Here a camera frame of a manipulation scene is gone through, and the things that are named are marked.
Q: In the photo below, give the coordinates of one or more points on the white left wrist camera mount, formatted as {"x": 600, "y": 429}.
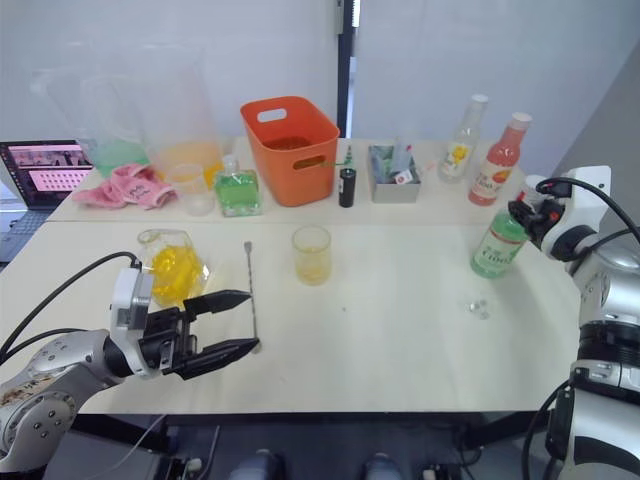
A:
{"x": 122, "y": 300}

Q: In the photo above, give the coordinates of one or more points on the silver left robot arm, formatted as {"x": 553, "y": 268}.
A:
{"x": 50, "y": 370}

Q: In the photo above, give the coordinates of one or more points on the pink juice bottle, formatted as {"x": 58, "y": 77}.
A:
{"x": 492, "y": 175}

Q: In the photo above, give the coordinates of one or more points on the small clear plastic cup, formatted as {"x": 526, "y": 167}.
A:
{"x": 199, "y": 206}

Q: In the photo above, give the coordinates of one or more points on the open laptop with pink screen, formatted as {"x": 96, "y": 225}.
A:
{"x": 47, "y": 170}

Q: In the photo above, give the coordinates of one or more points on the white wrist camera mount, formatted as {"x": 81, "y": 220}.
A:
{"x": 122, "y": 300}
{"x": 590, "y": 180}

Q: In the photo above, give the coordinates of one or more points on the clear pitcher with orange liquid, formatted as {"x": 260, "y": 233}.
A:
{"x": 185, "y": 150}

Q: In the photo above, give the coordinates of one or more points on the green foil packet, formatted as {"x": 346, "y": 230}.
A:
{"x": 382, "y": 162}

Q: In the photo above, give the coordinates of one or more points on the black cylinder with label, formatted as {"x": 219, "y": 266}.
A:
{"x": 347, "y": 192}

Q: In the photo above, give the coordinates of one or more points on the clear pitcher with green liquid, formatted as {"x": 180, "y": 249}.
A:
{"x": 115, "y": 150}

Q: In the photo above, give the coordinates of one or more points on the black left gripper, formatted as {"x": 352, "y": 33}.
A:
{"x": 167, "y": 340}

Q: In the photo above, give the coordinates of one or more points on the red white round tag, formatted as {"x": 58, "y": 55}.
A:
{"x": 402, "y": 176}

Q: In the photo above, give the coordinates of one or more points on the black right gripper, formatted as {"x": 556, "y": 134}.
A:
{"x": 541, "y": 222}

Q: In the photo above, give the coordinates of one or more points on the clear plastic measuring cup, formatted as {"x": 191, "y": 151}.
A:
{"x": 184, "y": 180}

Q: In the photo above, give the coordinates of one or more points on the drinking glass with yellow liquid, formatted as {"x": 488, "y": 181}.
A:
{"x": 311, "y": 260}

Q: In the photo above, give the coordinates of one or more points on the square bottle with green liquid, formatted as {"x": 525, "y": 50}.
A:
{"x": 237, "y": 192}

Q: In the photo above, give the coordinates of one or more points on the dark window post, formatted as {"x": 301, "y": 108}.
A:
{"x": 348, "y": 75}

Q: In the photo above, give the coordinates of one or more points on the square bottle with yellow liquid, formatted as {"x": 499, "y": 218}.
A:
{"x": 172, "y": 272}

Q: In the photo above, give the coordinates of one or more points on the dark laptop keyboard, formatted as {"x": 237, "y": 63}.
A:
{"x": 20, "y": 232}

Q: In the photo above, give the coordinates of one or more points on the grey metal box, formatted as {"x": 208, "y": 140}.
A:
{"x": 395, "y": 192}

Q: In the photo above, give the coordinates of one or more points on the clear bottle yellow flower label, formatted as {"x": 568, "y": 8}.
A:
{"x": 457, "y": 155}

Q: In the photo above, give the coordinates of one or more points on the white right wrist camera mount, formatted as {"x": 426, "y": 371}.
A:
{"x": 590, "y": 180}

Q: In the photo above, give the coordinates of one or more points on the pink cloth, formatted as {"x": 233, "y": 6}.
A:
{"x": 125, "y": 190}

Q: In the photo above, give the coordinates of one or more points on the green plastic stir stick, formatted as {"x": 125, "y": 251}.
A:
{"x": 332, "y": 163}

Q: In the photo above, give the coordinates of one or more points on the long metal bar spoon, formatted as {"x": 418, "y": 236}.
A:
{"x": 252, "y": 295}

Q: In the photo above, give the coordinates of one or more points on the orange plastic basket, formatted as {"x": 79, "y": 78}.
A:
{"x": 295, "y": 165}

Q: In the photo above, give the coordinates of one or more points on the green juice bottle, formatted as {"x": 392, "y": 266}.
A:
{"x": 497, "y": 250}

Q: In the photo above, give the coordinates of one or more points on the clear glass bottle stopper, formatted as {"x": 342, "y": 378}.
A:
{"x": 477, "y": 307}

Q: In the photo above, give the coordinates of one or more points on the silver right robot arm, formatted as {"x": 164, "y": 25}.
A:
{"x": 610, "y": 285}

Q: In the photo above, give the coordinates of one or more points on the small clear green-tipped bottle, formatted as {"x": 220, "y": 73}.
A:
{"x": 349, "y": 156}

